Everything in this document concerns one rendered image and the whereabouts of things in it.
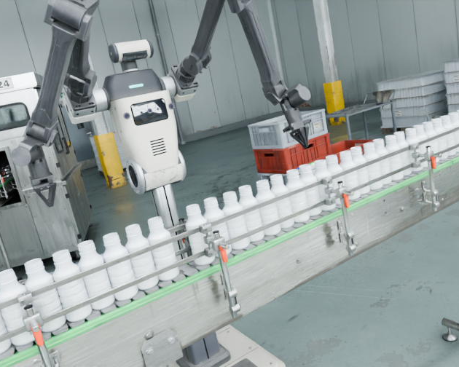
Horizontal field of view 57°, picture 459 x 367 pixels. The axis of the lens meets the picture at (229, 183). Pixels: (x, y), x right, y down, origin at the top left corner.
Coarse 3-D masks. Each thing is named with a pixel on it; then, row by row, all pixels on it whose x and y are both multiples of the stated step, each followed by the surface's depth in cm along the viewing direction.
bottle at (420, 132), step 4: (416, 128) 162; (420, 128) 161; (416, 132) 162; (420, 132) 162; (420, 136) 162; (424, 136) 161; (420, 140) 161; (424, 144) 162; (420, 148) 162; (424, 148) 162; (424, 152) 162; (424, 164) 163
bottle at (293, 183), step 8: (288, 176) 130; (296, 176) 130; (288, 184) 131; (296, 184) 129; (304, 184) 131; (304, 192) 130; (296, 200) 130; (304, 200) 131; (296, 208) 131; (296, 216) 131; (304, 216) 131
